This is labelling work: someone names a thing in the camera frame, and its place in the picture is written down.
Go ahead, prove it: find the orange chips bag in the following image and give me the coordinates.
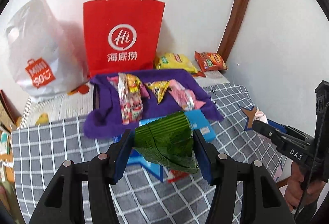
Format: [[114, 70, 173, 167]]
[[194, 51, 227, 72]]

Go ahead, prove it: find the brown wooden door frame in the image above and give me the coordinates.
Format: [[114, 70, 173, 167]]
[[218, 0, 249, 62]]

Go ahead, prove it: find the right human hand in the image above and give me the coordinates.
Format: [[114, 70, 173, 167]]
[[284, 162, 326, 211]]

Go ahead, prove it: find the yellow chips bag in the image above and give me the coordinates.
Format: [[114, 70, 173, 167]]
[[154, 53, 198, 74]]

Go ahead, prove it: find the white plastic Miniso bag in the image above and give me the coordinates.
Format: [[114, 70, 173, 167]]
[[5, 0, 88, 103]]

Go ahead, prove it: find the white strawberry snack packet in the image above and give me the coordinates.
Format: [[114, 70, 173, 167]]
[[118, 79, 143, 125]]

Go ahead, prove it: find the pink triangular snack packet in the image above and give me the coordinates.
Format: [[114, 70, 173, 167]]
[[169, 80, 206, 111]]

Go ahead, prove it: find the red paper shopping bag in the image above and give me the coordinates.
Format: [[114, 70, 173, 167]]
[[83, 0, 165, 77]]

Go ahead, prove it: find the blue tissue pack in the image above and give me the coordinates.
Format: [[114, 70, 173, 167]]
[[127, 110, 216, 182]]

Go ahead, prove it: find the purple towel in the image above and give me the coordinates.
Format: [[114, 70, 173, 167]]
[[84, 69, 224, 139]]

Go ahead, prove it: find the red snack packet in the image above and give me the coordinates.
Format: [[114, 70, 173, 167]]
[[167, 169, 190, 183]]

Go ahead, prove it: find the brown framed picture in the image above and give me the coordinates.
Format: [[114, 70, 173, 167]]
[[1, 90, 22, 133]]

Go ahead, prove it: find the yellow crispy snack packet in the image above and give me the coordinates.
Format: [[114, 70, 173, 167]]
[[144, 81, 169, 105]]

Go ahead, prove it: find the printed newspaper sheet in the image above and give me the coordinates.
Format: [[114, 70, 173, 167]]
[[19, 69, 231, 129]]

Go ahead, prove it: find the pink yellow fries snack packet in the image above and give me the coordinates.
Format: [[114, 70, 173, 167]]
[[107, 73, 150, 99]]

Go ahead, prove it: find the green snack packet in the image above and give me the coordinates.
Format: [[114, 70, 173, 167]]
[[133, 111, 198, 174]]

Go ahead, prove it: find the small pink snack packet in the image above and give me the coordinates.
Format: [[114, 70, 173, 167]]
[[253, 108, 268, 124]]

